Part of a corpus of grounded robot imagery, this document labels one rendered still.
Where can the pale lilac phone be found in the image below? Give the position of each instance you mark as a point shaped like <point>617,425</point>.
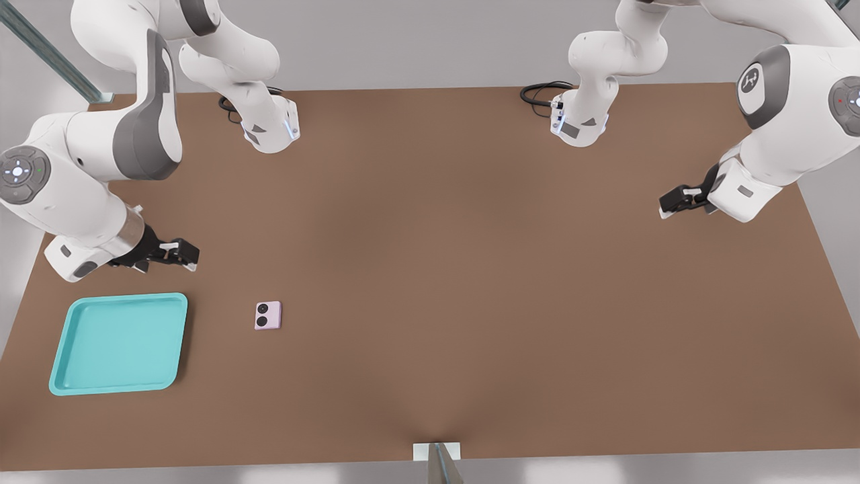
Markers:
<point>268,316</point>

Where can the pale blue-green tray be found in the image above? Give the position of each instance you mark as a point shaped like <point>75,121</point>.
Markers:
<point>117,344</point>

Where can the silver frame post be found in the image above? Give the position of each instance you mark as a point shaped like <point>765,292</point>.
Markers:
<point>438,462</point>
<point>54,57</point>
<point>840,3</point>

